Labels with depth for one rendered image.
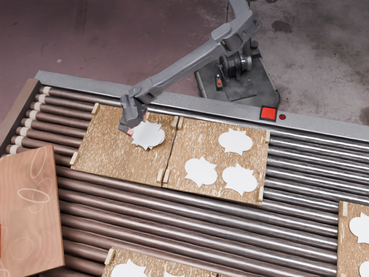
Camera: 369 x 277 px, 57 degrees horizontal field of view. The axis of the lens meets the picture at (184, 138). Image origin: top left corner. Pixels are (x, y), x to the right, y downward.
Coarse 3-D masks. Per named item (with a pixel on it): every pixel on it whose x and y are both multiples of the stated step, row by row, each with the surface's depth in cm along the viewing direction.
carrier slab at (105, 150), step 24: (96, 120) 159; (144, 120) 157; (168, 120) 156; (96, 144) 152; (120, 144) 152; (168, 144) 150; (72, 168) 147; (96, 168) 146; (120, 168) 146; (144, 168) 145
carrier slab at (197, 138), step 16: (192, 128) 154; (208, 128) 153; (224, 128) 153; (240, 128) 152; (176, 144) 150; (192, 144) 150; (208, 144) 149; (256, 144) 148; (176, 160) 146; (208, 160) 145; (224, 160) 145; (240, 160) 144; (256, 160) 144; (176, 176) 142; (256, 176) 140; (192, 192) 139; (208, 192) 138; (224, 192) 138; (256, 192) 137
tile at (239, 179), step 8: (232, 168) 142; (240, 168) 142; (224, 176) 140; (232, 176) 140; (240, 176) 140; (248, 176) 140; (232, 184) 138; (240, 184) 138; (248, 184) 138; (256, 184) 138; (240, 192) 136
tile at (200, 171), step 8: (192, 160) 145; (200, 160) 144; (192, 168) 143; (200, 168) 143; (208, 168) 142; (192, 176) 141; (200, 176) 141; (208, 176) 141; (216, 176) 140; (200, 184) 139; (208, 184) 139
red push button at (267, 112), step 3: (264, 108) 157; (267, 108) 157; (270, 108) 157; (264, 111) 157; (267, 111) 157; (270, 111) 157; (273, 111) 156; (264, 114) 156; (267, 114) 156; (270, 114) 156; (273, 114) 156; (264, 117) 155; (267, 117) 155; (270, 117) 155; (273, 117) 155
